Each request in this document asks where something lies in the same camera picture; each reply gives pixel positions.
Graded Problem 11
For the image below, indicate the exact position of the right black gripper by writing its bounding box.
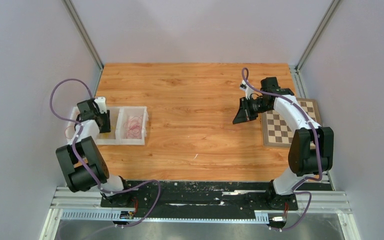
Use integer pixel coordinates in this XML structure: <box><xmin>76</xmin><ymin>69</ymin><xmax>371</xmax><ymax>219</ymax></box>
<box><xmin>233</xmin><ymin>96</ymin><xmax>272</xmax><ymax>125</ymax></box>

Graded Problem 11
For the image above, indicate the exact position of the dark red thin cable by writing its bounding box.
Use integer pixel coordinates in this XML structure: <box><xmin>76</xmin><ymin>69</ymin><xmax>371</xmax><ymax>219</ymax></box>
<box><xmin>123</xmin><ymin>114</ymin><xmax>146</xmax><ymax>140</ymax></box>

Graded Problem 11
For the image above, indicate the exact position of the orange thin cable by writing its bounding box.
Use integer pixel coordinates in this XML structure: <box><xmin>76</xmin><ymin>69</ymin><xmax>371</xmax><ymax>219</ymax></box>
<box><xmin>64</xmin><ymin>124</ymin><xmax>77</xmax><ymax>139</ymax></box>

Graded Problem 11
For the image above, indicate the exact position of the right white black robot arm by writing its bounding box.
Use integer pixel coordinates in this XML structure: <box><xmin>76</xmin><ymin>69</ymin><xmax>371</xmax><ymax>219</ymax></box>
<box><xmin>232</xmin><ymin>76</ymin><xmax>334</xmax><ymax>209</ymax></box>

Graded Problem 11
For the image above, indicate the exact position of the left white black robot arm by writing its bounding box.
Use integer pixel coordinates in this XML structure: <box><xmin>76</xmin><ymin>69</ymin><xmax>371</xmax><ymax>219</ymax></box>
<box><xmin>55</xmin><ymin>97</ymin><xmax>133</xmax><ymax>207</ymax></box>

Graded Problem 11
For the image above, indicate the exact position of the white plastic two-compartment bin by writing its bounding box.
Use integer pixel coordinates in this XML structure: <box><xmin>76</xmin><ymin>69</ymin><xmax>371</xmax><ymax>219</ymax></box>
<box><xmin>66</xmin><ymin>105</ymin><xmax>149</xmax><ymax>147</ymax></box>

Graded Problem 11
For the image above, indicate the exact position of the wooden chessboard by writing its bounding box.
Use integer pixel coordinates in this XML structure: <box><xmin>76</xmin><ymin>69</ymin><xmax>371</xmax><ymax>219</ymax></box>
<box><xmin>260</xmin><ymin>98</ymin><xmax>322</xmax><ymax>148</ymax></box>

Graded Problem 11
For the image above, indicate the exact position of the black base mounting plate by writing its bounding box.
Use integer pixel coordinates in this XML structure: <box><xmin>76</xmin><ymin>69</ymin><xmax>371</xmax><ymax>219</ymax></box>
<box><xmin>97</xmin><ymin>181</ymin><xmax>299</xmax><ymax>220</ymax></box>

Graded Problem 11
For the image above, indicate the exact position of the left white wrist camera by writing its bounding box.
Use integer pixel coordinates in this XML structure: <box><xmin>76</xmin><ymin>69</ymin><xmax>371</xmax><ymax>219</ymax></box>
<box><xmin>94</xmin><ymin>96</ymin><xmax>107</xmax><ymax>114</ymax></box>

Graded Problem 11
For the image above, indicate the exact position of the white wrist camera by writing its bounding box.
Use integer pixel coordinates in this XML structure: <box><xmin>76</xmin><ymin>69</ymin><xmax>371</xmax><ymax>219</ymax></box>
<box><xmin>239</xmin><ymin>82</ymin><xmax>251</xmax><ymax>99</ymax></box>
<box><xmin>94</xmin><ymin>96</ymin><xmax>107</xmax><ymax>114</ymax></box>

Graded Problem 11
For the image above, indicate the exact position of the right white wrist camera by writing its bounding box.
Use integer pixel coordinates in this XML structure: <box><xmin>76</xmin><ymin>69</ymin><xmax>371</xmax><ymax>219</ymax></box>
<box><xmin>239</xmin><ymin>82</ymin><xmax>251</xmax><ymax>99</ymax></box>

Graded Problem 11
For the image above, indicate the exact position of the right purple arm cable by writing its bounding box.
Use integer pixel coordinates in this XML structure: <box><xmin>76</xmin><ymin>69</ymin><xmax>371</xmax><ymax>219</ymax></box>
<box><xmin>241</xmin><ymin>67</ymin><xmax>324</xmax><ymax>232</ymax></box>

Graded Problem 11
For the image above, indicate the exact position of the white slotted cable duct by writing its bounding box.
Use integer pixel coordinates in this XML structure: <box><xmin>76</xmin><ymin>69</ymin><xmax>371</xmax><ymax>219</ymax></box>
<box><xmin>60</xmin><ymin>210</ymin><xmax>270</xmax><ymax>224</ymax></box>

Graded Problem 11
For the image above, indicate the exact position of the aluminium frame rail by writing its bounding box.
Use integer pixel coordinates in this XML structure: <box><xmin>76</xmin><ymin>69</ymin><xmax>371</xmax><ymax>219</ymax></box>
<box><xmin>50</xmin><ymin>187</ymin><xmax>352</xmax><ymax>214</ymax></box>

